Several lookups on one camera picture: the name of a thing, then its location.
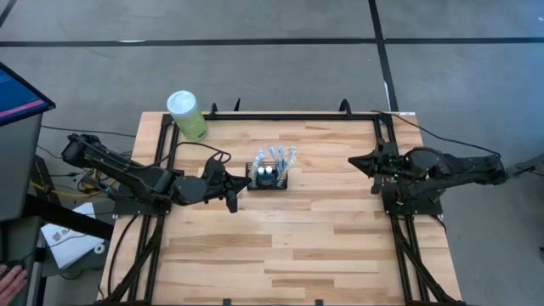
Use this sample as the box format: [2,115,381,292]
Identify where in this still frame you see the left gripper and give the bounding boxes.
[200,157,252,214]

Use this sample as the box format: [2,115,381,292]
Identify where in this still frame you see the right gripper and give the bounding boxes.
[347,139,403,196]

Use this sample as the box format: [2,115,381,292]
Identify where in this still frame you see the black wire caddy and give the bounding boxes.
[245,161,289,191]

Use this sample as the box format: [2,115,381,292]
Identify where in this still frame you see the green disinfecting wipes canister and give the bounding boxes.
[166,89,209,144]

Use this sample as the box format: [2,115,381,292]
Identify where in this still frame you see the black stand foot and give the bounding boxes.
[507,153,544,178]

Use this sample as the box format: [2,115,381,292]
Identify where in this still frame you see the black desk bar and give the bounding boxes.
[25,194,115,241]

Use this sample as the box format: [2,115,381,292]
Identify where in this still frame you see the white printed paper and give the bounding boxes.
[41,202,106,269]

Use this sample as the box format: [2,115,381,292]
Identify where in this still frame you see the grey cabinet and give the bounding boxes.
[0,112,43,222]

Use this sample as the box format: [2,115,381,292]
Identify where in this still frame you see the blue-screen computer monitor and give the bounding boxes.
[0,62,57,128]

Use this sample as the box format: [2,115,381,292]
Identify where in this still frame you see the person's hand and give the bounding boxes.
[0,263,29,306]

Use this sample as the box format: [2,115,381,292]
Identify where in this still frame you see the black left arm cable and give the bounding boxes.
[152,141,233,167]

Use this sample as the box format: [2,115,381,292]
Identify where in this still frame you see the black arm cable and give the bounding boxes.
[152,141,233,167]
[371,109,502,159]

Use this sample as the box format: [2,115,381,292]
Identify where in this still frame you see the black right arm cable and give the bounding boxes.
[371,109,502,159]

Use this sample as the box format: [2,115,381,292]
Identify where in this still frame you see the black metal table frame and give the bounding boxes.
[95,110,468,306]

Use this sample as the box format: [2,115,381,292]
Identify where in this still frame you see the black floor cable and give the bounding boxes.
[41,124,137,138]

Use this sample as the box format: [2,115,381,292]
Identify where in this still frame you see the yellow cable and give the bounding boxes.
[32,180,116,199]

